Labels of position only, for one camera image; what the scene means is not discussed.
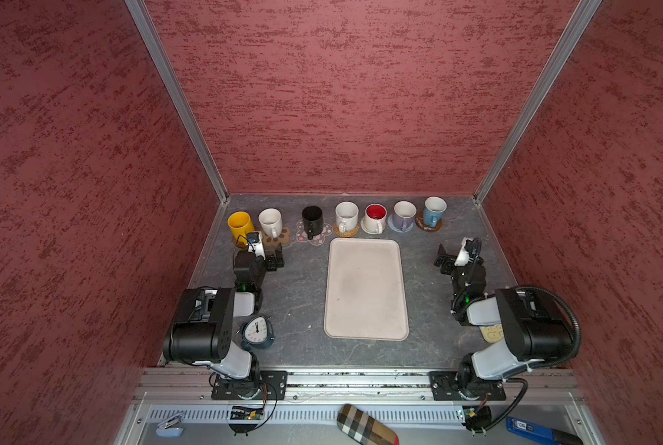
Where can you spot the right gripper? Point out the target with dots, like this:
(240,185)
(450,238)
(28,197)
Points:
(449,260)

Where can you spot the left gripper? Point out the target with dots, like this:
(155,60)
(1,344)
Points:
(270,260)

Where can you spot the paw print coaster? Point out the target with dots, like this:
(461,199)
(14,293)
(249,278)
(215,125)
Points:
(283,239)

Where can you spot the white mug front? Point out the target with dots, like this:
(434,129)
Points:
(271,222)

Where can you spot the pink flower coaster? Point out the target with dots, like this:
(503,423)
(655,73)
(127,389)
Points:
(302,236)

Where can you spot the yellow mug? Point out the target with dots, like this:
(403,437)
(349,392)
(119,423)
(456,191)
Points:
(240,223)

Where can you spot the blue mug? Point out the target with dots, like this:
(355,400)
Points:
(435,208)

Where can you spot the black mug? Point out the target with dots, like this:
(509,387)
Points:
(313,223)

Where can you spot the white mug purple outside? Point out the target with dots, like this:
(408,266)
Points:
(405,209)

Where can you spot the red mug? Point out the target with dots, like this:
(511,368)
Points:
(376,211)

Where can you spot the beige serving tray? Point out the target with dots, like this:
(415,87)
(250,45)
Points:
(365,294)

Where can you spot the brown glossy round coaster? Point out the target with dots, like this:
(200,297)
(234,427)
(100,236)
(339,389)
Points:
(419,221)

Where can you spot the brown wicker round coaster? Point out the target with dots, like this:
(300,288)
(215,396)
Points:
(351,233)

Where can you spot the grey round coaster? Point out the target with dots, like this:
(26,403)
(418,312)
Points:
(401,225)

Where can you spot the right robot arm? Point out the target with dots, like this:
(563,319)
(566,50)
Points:
(539,328)

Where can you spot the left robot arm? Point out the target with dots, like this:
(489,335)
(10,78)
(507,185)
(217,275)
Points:
(219,327)

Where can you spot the teal alarm clock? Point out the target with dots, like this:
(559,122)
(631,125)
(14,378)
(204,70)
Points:
(257,334)

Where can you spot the cream calculator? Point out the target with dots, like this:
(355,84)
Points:
(492,334)

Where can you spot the plaid glasses case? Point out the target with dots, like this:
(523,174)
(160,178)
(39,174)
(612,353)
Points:
(363,428)

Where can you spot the small stapler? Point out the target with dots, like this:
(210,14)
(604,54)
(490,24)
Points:
(170,428)

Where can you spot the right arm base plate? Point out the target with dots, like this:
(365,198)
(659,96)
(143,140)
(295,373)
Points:
(447,386)

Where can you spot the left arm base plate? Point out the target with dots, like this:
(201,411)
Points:
(259,386)

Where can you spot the blue handled tool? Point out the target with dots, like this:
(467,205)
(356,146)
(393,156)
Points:
(541,434)

